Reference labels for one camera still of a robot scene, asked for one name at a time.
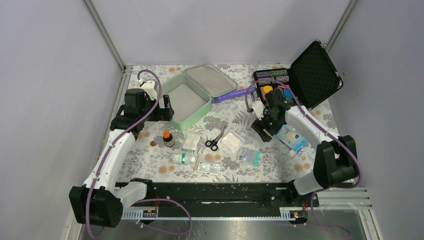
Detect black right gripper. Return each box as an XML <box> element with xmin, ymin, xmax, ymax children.
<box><xmin>251</xmin><ymin>107</ymin><xmax>285</xmax><ymax>143</ymax></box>

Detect blue white wipes packet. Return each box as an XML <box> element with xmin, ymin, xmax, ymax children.
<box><xmin>276</xmin><ymin>124</ymin><xmax>308</xmax><ymax>153</ymax></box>

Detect white gauze packet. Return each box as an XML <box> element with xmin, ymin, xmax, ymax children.
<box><xmin>182</xmin><ymin>131</ymin><xmax>202</xmax><ymax>152</ymax></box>

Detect blister pack plasters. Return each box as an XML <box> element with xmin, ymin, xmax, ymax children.
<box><xmin>196</xmin><ymin>162</ymin><xmax>221</xmax><ymax>176</ymax></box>

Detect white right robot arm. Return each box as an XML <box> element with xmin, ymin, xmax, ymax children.
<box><xmin>247</xmin><ymin>88</ymin><xmax>361</xmax><ymax>206</ymax></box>

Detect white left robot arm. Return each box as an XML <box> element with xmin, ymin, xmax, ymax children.
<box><xmin>69</xmin><ymin>88</ymin><xmax>174</xmax><ymax>228</ymax></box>

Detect mint green medicine case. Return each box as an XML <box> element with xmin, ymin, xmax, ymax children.
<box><xmin>162</xmin><ymin>64</ymin><xmax>238</xmax><ymax>131</ymax></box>

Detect brown bottle orange cap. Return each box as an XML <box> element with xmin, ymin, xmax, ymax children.
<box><xmin>162</xmin><ymin>130</ymin><xmax>175</xmax><ymax>148</ymax></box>

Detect small bag teal strip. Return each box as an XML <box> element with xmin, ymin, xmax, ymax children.
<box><xmin>237</xmin><ymin>147</ymin><xmax>261</xmax><ymax>167</ymax></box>

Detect white bottle green label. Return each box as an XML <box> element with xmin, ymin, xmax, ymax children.
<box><xmin>172</xmin><ymin>153</ymin><xmax>196</xmax><ymax>165</ymax></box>

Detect purple cylindrical tube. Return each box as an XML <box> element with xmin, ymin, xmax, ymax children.
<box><xmin>212</xmin><ymin>87</ymin><xmax>255</xmax><ymax>103</ymax></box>

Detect black poker chip case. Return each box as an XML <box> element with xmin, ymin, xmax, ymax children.
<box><xmin>253</xmin><ymin>40</ymin><xmax>344</xmax><ymax>110</ymax></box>

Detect black scissors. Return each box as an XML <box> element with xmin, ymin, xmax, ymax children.
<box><xmin>205</xmin><ymin>125</ymin><xmax>228</xmax><ymax>152</ymax></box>

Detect floral table mat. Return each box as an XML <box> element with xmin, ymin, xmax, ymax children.
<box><xmin>112</xmin><ymin>63</ymin><xmax>342</xmax><ymax>184</ymax></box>

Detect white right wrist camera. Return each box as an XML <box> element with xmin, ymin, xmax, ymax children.
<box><xmin>250</xmin><ymin>100</ymin><xmax>266</xmax><ymax>120</ymax></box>

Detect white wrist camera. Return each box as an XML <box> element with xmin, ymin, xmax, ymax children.
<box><xmin>250</xmin><ymin>100</ymin><xmax>266</xmax><ymax>120</ymax></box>
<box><xmin>138</xmin><ymin>79</ymin><xmax>158</xmax><ymax>100</ymax></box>

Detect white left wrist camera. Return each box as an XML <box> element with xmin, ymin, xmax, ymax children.
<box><xmin>138</xmin><ymin>79</ymin><xmax>158</xmax><ymax>100</ymax></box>

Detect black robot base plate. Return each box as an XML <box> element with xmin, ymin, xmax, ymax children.
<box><xmin>133</xmin><ymin>182</ymin><xmax>320</xmax><ymax>219</ymax></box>

